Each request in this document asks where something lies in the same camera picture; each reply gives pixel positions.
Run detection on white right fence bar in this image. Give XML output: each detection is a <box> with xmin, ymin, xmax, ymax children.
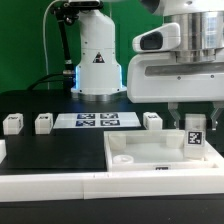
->
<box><xmin>205</xmin><ymin>143</ymin><xmax>224</xmax><ymax>169</ymax></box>

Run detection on black cables on table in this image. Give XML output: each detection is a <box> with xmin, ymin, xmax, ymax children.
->
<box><xmin>26</xmin><ymin>73</ymin><xmax>75</xmax><ymax>92</ymax></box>

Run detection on white front fence bar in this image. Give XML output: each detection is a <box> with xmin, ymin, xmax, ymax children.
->
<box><xmin>0</xmin><ymin>168</ymin><xmax>224</xmax><ymax>202</ymax></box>

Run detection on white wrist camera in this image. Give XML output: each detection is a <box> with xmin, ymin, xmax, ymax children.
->
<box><xmin>132</xmin><ymin>22</ymin><xmax>181</xmax><ymax>53</ymax></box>

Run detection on white left fence block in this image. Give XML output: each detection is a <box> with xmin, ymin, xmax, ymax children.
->
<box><xmin>0</xmin><ymin>140</ymin><xmax>7</xmax><ymax>164</ymax></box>

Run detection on white square tabletop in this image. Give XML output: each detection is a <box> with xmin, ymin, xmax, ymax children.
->
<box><xmin>104</xmin><ymin>130</ymin><xmax>217</xmax><ymax>172</ymax></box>

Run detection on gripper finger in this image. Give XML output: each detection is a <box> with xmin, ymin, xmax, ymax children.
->
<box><xmin>168</xmin><ymin>102</ymin><xmax>180</xmax><ymax>129</ymax></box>
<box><xmin>210</xmin><ymin>101</ymin><xmax>224</xmax><ymax>130</ymax></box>

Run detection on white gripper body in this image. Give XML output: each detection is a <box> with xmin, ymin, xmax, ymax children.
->
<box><xmin>127</xmin><ymin>50</ymin><xmax>224</xmax><ymax>103</ymax></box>

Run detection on white cable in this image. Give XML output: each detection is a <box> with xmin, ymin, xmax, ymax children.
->
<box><xmin>41</xmin><ymin>0</ymin><xmax>63</xmax><ymax>90</ymax></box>

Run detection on white sheet with tags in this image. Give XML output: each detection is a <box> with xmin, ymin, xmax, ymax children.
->
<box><xmin>54</xmin><ymin>112</ymin><xmax>140</xmax><ymax>129</ymax></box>

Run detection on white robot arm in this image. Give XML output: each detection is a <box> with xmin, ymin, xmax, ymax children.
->
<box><xmin>69</xmin><ymin>0</ymin><xmax>224</xmax><ymax>119</ymax></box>

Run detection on white fence bar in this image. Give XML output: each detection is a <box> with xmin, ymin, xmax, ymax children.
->
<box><xmin>0</xmin><ymin>168</ymin><xmax>224</xmax><ymax>202</ymax></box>
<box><xmin>205</xmin><ymin>143</ymin><xmax>224</xmax><ymax>169</ymax></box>

